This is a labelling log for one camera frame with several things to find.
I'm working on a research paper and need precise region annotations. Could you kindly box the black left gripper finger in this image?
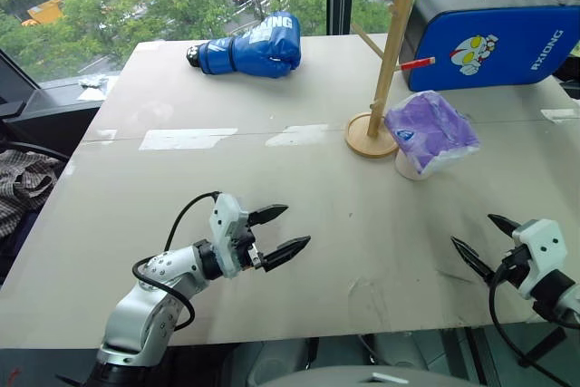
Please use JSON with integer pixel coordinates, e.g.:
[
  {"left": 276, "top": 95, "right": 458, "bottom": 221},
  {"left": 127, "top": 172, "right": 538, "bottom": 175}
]
[
  {"left": 262, "top": 235, "right": 313, "bottom": 275},
  {"left": 247, "top": 204, "right": 290, "bottom": 227}
]

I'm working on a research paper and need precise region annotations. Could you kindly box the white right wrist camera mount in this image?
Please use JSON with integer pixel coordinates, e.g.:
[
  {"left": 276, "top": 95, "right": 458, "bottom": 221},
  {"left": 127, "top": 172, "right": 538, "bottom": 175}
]
[{"left": 510, "top": 218, "right": 570, "bottom": 301}]

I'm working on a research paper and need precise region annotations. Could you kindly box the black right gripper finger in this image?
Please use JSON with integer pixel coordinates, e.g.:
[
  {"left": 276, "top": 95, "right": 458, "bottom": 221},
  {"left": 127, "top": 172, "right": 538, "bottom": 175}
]
[
  {"left": 486, "top": 213, "right": 523, "bottom": 238},
  {"left": 449, "top": 236, "right": 497, "bottom": 287}
]

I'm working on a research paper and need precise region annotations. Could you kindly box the purple tissue pack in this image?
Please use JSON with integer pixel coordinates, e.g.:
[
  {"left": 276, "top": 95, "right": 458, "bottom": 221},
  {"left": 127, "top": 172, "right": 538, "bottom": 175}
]
[{"left": 383, "top": 89, "right": 482, "bottom": 177}]

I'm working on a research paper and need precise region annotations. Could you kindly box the crumpled clear plastic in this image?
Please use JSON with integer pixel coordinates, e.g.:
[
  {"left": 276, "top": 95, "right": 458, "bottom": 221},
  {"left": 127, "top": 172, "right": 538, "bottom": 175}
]
[{"left": 77, "top": 74, "right": 111, "bottom": 90}]

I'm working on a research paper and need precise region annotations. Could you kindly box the white tape patch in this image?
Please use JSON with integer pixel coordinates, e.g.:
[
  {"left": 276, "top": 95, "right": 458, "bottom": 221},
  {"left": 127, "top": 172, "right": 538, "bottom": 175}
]
[
  {"left": 264, "top": 122, "right": 331, "bottom": 149},
  {"left": 540, "top": 108, "right": 577, "bottom": 124}
]

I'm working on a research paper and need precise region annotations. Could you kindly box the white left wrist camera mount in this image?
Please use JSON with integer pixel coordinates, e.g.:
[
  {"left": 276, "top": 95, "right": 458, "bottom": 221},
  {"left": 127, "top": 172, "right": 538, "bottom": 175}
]
[{"left": 208, "top": 193, "right": 251, "bottom": 280}]

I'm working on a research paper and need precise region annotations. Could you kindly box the plaid cloth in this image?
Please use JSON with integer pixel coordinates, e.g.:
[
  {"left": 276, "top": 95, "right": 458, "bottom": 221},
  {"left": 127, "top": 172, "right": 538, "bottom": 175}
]
[{"left": 0, "top": 148, "right": 63, "bottom": 239}]

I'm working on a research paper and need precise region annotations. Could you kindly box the wooden peg stand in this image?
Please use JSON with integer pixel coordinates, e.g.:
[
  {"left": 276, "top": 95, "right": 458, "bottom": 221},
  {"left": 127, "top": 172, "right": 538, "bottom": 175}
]
[{"left": 344, "top": 0, "right": 438, "bottom": 161}]

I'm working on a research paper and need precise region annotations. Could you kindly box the black sill furniture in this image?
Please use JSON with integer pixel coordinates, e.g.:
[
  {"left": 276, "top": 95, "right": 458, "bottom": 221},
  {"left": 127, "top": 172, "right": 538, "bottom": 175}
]
[{"left": 0, "top": 48, "right": 104, "bottom": 158}]

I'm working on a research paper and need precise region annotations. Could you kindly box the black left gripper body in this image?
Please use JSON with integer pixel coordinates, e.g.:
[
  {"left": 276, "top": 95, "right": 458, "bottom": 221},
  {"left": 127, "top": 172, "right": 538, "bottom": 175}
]
[{"left": 233, "top": 218, "right": 269, "bottom": 274}]

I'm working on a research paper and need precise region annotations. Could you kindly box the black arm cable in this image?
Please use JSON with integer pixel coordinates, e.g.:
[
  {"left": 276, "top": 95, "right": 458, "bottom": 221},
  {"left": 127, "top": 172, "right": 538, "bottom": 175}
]
[
  {"left": 132, "top": 191, "right": 222, "bottom": 333},
  {"left": 488, "top": 256, "right": 575, "bottom": 387}
]

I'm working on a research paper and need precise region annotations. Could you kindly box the blue punching pad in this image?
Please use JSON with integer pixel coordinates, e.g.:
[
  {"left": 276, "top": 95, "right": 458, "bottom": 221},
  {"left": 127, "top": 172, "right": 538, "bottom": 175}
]
[{"left": 400, "top": 0, "right": 580, "bottom": 93}]

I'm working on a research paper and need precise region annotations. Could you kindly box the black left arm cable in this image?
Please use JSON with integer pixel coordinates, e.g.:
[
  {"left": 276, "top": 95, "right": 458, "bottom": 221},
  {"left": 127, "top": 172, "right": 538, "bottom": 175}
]
[{"left": 132, "top": 191, "right": 222, "bottom": 333}]

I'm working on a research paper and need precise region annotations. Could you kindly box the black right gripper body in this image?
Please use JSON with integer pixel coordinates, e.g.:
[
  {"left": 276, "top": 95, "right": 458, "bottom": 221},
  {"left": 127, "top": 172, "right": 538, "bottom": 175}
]
[{"left": 497, "top": 244, "right": 532, "bottom": 288}]

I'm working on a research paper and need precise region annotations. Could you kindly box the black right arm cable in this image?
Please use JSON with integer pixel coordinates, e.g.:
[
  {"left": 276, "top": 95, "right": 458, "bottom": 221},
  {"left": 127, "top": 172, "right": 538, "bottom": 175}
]
[{"left": 488, "top": 256, "right": 575, "bottom": 387}]

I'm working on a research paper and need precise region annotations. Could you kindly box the blue boxing glove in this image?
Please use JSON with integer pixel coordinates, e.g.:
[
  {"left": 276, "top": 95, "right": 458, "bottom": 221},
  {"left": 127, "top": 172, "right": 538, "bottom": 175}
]
[{"left": 185, "top": 12, "right": 303, "bottom": 81}]

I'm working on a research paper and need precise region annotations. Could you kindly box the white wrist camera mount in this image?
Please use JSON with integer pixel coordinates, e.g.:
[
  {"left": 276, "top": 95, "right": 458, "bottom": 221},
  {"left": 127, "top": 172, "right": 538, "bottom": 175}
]
[
  {"left": 510, "top": 218, "right": 570, "bottom": 301},
  {"left": 208, "top": 193, "right": 251, "bottom": 280}
]

